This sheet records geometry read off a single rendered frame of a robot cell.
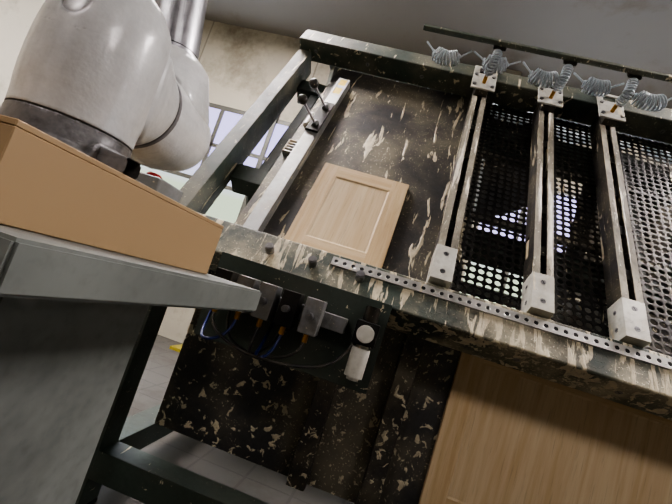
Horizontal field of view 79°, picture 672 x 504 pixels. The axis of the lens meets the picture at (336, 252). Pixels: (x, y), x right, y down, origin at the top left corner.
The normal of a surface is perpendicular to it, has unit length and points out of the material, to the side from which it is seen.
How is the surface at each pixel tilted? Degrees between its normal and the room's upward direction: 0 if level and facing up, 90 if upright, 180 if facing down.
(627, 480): 90
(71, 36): 89
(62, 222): 90
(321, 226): 59
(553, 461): 90
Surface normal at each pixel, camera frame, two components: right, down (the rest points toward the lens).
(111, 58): 0.65, 0.07
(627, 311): 0.06, -0.61
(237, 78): -0.14, -0.16
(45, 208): 0.94, 0.29
